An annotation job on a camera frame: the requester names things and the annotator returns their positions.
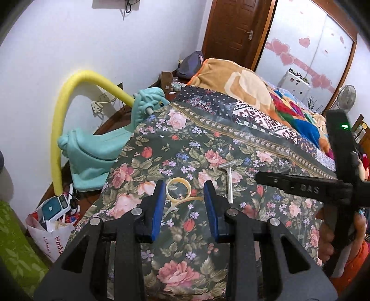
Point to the small tape roll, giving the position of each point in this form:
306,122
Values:
177,86

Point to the brown wooden door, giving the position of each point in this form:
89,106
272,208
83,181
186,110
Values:
231,29

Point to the wardrobe with pink hearts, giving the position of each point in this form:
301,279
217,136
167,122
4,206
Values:
306,34

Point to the wooden chair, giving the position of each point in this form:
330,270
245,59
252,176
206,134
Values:
362,128

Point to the grey bag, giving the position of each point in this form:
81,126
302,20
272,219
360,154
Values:
189,65

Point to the multicoloured blanket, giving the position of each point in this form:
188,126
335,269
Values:
300,121

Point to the dark floral blanket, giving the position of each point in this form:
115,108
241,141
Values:
179,144

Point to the small cardboard box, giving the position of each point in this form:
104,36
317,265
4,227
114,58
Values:
166,79

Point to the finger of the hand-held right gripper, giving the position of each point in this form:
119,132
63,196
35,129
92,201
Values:
303,188

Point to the white blue scale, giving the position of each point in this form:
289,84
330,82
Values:
55,208

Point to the white appliance box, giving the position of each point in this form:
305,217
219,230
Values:
293,82

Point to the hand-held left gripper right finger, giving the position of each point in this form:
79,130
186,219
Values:
211,208

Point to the teal cloth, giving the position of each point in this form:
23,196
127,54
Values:
92,156

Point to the orange fleece blanket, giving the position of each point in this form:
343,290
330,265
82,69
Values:
231,78

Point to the green leaf-print mat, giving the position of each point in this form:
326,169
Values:
17,249

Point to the person's right hand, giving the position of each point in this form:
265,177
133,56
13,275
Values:
323,234

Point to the silver safety razor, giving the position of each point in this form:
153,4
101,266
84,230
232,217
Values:
230,185

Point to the person's orange garment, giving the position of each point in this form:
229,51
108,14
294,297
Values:
357,260

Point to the white wall socket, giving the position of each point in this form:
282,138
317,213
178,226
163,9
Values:
98,105

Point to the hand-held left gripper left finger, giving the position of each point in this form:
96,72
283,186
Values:
157,211

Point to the standing fan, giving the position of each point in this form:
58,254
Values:
346,97

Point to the white shopping bag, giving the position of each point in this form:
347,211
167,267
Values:
43,240

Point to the yellow foam tube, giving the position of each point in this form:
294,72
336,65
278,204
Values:
62,115

